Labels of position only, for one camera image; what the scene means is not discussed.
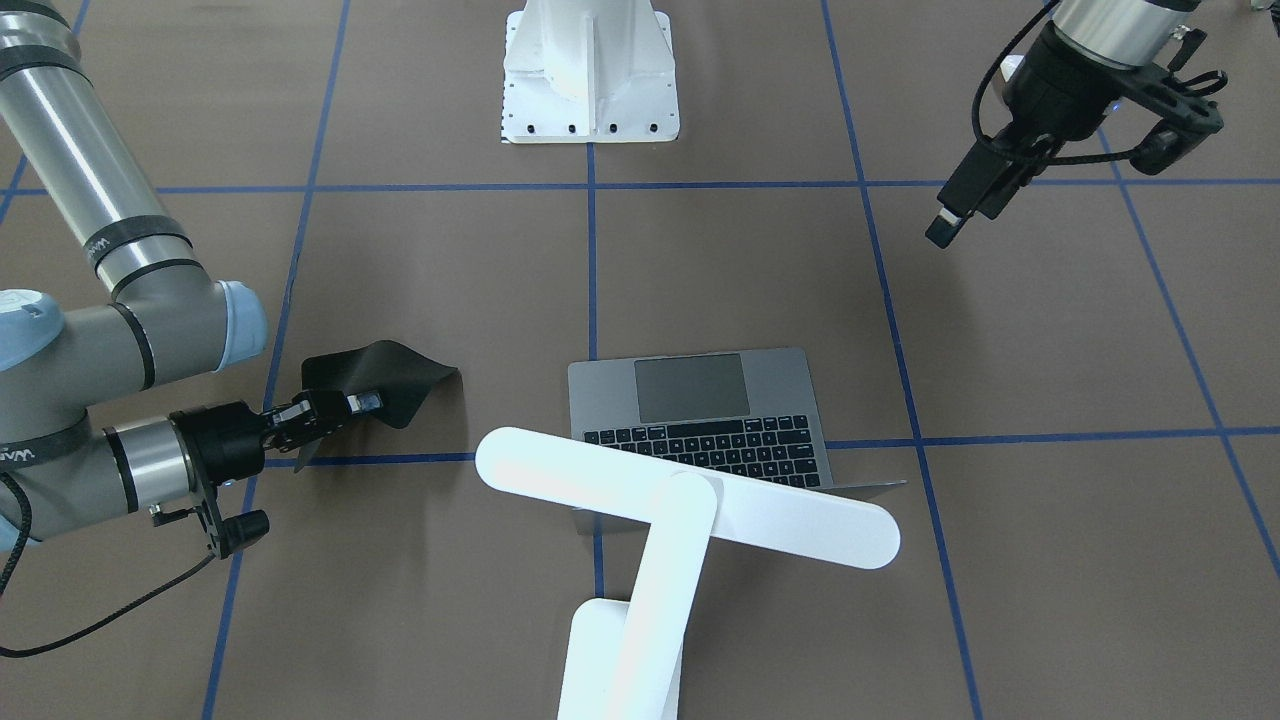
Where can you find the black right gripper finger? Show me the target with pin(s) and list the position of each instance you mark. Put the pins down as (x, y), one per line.
(295, 435)
(321, 410)

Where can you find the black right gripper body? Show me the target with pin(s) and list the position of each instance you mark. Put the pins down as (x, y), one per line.
(222, 436)

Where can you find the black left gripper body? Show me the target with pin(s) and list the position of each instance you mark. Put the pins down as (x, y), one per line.
(1052, 92)

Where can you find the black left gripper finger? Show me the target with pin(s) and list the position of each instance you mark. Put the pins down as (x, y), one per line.
(985, 182)

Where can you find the black mouse pad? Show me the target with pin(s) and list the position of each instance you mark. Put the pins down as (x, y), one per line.
(401, 376)

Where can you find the grey laptop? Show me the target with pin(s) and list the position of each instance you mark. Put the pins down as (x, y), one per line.
(751, 413)

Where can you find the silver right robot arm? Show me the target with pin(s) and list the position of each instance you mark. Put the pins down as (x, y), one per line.
(166, 320)

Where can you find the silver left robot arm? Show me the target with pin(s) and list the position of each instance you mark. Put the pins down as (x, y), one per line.
(1131, 33)

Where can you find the white desk lamp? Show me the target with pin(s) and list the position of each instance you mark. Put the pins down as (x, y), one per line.
(624, 658)

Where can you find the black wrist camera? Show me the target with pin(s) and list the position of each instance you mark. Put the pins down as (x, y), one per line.
(225, 536)
(1186, 113)

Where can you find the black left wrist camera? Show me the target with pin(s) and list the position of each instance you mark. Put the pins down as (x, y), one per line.
(1186, 113)

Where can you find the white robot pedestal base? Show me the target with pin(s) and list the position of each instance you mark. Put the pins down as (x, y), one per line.
(589, 72)

